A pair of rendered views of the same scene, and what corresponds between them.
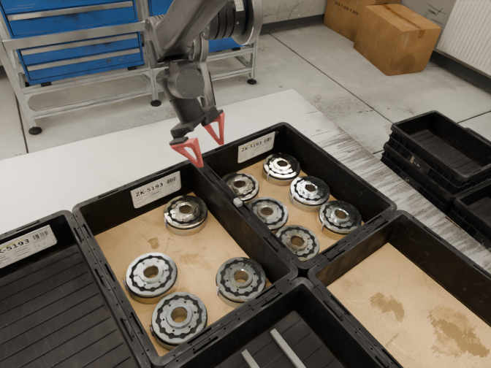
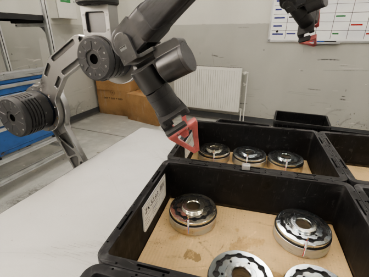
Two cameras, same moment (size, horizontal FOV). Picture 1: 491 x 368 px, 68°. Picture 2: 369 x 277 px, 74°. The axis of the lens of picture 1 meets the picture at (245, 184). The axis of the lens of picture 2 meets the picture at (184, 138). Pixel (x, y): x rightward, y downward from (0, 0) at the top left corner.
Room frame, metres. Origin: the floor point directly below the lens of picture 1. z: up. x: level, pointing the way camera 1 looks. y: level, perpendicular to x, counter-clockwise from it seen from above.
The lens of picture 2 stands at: (0.24, 0.40, 1.21)
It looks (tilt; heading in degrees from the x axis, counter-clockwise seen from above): 23 degrees down; 324
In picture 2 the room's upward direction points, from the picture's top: straight up
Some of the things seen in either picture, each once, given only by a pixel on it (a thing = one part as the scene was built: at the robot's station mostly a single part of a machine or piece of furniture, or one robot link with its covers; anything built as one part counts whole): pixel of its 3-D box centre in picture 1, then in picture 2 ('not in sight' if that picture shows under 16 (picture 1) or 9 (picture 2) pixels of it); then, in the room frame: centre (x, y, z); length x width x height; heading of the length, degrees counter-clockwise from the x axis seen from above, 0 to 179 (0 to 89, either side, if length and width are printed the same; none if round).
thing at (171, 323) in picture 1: (179, 315); not in sight; (0.31, 0.10, 0.86); 0.05 x 0.05 x 0.01
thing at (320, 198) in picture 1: (310, 189); (249, 153); (0.68, -0.17, 0.86); 0.10 x 0.10 x 0.01
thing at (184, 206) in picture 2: (185, 209); (193, 206); (0.57, 0.14, 0.86); 0.05 x 0.05 x 0.01
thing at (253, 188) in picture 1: (239, 185); not in sight; (0.67, 0.02, 0.86); 0.10 x 0.10 x 0.01
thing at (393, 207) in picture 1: (291, 184); (250, 146); (0.63, -0.11, 0.92); 0.40 x 0.30 x 0.02; 39
